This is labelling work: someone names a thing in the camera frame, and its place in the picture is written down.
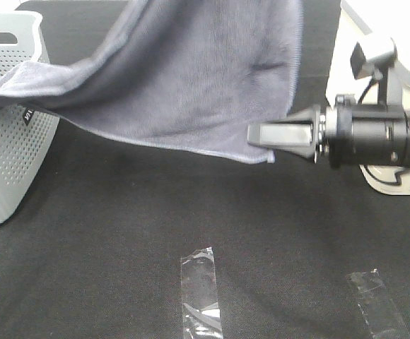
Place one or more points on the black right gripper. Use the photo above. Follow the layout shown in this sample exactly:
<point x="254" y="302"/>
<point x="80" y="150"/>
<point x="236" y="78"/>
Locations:
<point x="347" y="134"/>

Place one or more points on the grey microfibre towel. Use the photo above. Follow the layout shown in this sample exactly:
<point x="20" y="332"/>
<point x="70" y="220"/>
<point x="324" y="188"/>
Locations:
<point x="181" y="75"/>

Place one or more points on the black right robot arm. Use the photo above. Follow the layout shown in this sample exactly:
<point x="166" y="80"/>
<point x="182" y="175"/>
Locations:
<point x="346" y="134"/>

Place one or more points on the white embossed plastic bin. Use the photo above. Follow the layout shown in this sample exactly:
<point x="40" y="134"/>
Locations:
<point x="390" y="86"/>

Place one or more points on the centre clear tape strip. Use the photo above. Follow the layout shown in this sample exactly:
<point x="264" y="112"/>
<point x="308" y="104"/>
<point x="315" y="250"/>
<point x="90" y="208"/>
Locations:
<point x="199" y="296"/>

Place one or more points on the clear tape strip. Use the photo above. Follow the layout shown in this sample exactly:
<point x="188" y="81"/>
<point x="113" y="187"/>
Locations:
<point x="377" y="308"/>
<point x="199" y="296"/>

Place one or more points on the right clear tape strip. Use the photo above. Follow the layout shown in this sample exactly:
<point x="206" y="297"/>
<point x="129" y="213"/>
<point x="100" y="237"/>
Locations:
<point x="377" y="308"/>

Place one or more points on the grey perforated laundry basket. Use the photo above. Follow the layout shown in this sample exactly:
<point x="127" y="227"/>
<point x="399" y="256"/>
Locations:
<point x="25" y="135"/>

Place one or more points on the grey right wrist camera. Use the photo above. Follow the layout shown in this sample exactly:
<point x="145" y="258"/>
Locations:
<point x="372" y="52"/>

